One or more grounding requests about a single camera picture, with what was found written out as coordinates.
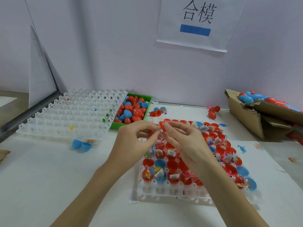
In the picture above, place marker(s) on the person's right hand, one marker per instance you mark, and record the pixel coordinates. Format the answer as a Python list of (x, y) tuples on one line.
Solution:
[(194, 146)]

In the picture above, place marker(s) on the person's left hand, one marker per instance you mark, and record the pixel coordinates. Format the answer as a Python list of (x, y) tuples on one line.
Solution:
[(128, 146)]

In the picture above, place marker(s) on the blue egg shell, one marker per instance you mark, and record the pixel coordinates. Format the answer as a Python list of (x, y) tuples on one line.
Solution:
[(81, 145)]

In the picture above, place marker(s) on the small capsule cluster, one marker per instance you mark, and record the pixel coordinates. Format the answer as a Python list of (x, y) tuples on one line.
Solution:
[(158, 111)]

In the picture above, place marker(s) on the clear plastic egg tray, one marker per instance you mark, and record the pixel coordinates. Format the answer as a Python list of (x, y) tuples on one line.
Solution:
[(165, 193), (71, 113)]

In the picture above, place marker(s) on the cardboard box of capsules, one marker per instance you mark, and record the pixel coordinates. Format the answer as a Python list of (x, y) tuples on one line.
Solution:
[(244, 115)]

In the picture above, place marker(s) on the pile of finished eggs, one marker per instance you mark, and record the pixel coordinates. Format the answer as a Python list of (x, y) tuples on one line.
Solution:
[(265, 99)]

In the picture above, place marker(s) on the person's left forearm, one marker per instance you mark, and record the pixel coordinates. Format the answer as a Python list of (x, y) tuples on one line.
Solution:
[(90, 201)]

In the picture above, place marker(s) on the person's right forearm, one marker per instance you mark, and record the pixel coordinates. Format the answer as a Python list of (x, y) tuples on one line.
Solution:
[(234, 196)]

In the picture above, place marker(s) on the small orange toy piece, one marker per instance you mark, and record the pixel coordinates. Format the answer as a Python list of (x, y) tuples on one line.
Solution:
[(292, 159), (90, 141)]

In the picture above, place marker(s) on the small blue toy piece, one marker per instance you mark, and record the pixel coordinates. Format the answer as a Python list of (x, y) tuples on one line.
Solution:
[(242, 149)]

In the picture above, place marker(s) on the small white paper slip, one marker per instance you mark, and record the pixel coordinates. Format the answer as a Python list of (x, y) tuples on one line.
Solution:
[(133, 196)]

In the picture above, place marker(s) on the green plastic tray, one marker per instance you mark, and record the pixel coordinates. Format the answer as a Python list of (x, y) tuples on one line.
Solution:
[(147, 97)]

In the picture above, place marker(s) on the clear triangular panel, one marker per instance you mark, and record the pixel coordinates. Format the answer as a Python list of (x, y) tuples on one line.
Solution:
[(42, 75)]

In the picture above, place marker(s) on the flat brown cardboard sheet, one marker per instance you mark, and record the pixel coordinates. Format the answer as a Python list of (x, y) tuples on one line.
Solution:
[(4, 155)]

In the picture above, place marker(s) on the white paper sign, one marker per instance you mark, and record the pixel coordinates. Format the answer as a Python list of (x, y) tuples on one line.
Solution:
[(232, 23)]

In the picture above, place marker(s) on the grey metal rail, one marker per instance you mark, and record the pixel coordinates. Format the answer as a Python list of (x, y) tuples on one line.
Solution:
[(28, 118)]

